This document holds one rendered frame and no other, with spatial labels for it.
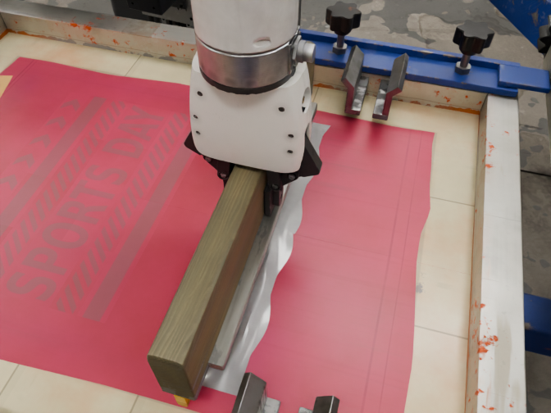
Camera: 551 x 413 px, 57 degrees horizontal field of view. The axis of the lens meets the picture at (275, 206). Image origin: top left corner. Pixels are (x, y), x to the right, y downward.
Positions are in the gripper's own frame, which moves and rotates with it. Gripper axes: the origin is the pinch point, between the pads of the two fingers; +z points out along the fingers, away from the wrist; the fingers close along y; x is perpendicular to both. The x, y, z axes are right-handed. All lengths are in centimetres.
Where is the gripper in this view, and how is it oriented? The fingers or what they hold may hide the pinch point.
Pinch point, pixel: (253, 188)
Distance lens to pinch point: 51.1
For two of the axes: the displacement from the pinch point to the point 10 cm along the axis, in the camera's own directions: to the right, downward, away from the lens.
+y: -9.6, -2.2, 1.7
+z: 0.0, 6.2, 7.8
